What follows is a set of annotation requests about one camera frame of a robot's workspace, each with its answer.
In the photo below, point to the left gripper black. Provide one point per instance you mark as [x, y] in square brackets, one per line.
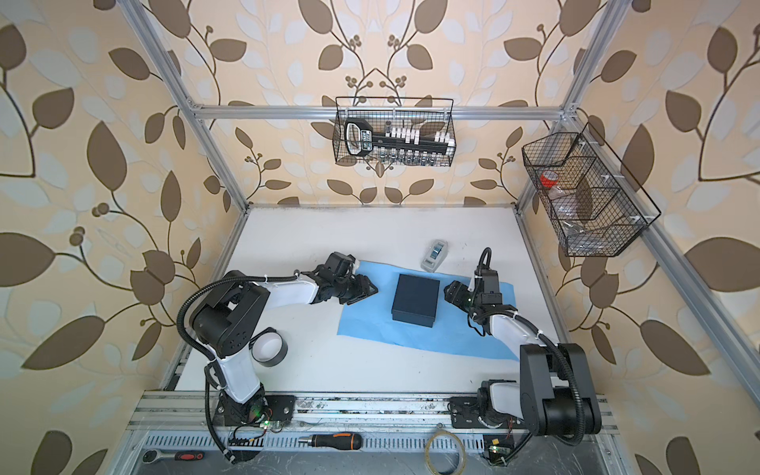
[364, 288]

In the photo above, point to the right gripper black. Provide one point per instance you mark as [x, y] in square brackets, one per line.
[456, 292]

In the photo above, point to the light blue wrapping paper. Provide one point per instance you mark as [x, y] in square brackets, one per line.
[371, 319]

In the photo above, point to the dark navy gift box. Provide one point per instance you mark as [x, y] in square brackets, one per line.
[415, 300]

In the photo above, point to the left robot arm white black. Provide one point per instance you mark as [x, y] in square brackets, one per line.
[220, 322]

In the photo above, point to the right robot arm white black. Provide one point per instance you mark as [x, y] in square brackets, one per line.
[554, 395]

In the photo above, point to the grey tape dispenser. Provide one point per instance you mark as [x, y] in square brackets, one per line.
[434, 256]

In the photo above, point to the black orange screwdriver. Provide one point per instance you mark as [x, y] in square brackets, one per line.
[338, 441]

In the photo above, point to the clear tape roll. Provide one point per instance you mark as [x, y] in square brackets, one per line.
[445, 453]

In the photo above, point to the grey duct tape roll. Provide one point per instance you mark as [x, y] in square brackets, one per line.
[269, 349]

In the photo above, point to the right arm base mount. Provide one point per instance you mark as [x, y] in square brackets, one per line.
[466, 412]

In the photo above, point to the black socket set rail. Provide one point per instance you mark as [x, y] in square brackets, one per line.
[362, 140]

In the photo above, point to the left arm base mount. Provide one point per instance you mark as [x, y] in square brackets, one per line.
[278, 409]

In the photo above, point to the back wire basket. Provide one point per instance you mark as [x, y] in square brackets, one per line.
[427, 113]

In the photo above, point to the wire basket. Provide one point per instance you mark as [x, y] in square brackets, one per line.
[599, 207]
[427, 113]

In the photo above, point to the right wire basket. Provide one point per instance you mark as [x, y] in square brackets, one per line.
[599, 207]

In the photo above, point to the red handled ratchet wrench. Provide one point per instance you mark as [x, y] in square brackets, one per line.
[152, 456]

